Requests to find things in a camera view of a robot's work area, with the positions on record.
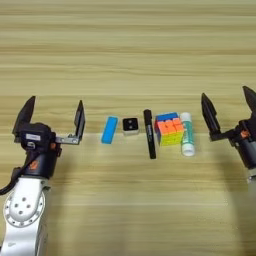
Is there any small black white cube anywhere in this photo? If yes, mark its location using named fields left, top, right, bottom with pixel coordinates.
left=121, top=116, right=140, bottom=136

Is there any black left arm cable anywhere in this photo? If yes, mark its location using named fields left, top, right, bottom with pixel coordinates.
left=0, top=166, right=34, bottom=196

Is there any blue eraser block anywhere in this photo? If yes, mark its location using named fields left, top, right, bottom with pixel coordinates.
left=100, top=115, right=119, bottom=145

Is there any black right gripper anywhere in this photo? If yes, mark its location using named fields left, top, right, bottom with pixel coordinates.
left=200, top=85, right=256, bottom=169

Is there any colourful puzzle cube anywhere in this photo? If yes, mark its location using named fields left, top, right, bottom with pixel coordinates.
left=154, top=111, right=185, bottom=147

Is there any black marker pen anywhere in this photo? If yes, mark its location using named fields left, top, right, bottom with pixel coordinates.
left=143, top=108, right=157, bottom=160

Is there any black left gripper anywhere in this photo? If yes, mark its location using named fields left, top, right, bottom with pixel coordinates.
left=12, top=95, right=86, bottom=180

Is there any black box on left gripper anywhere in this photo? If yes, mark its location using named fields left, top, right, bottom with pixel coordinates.
left=18, top=122, right=57, bottom=153

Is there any white green glue stick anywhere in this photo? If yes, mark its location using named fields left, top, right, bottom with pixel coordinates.
left=179, top=111, right=196, bottom=158

